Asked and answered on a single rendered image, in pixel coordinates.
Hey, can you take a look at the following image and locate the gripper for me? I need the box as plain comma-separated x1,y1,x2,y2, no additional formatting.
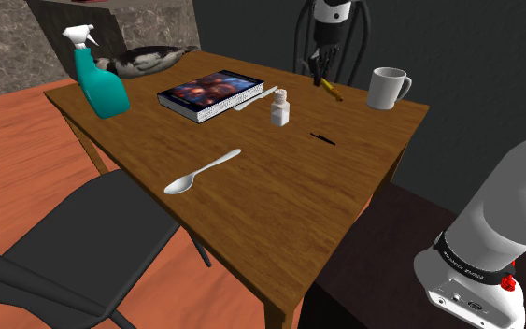
309,20,341,87

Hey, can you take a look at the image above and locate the yellow pencil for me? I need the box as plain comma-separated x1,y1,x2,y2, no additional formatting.
320,78,345,103

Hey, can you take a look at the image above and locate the white salt shaker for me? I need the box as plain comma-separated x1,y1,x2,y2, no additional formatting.
270,88,291,128

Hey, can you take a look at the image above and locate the white mug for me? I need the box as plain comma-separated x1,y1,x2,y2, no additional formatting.
365,66,413,111

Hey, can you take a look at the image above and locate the white plastic knife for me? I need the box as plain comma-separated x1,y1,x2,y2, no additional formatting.
232,85,279,112

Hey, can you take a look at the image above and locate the black pen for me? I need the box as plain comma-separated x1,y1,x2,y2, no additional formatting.
309,132,337,147

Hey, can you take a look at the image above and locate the dark blue book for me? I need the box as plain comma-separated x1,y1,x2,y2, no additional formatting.
156,69,265,124

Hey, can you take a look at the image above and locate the wooden table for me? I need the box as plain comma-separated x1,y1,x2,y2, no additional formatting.
43,50,431,329

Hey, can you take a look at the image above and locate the silver spoon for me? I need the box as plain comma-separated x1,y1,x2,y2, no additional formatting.
163,148,243,196

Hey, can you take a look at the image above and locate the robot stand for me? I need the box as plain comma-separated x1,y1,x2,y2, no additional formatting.
297,181,526,329

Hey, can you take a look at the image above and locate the teal spray bottle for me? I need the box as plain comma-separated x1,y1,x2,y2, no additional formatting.
62,23,132,120

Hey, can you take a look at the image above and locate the black padded chair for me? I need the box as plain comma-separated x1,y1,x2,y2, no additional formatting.
0,169,214,329

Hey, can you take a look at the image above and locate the black metal frame chair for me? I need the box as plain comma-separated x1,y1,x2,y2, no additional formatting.
292,0,374,88

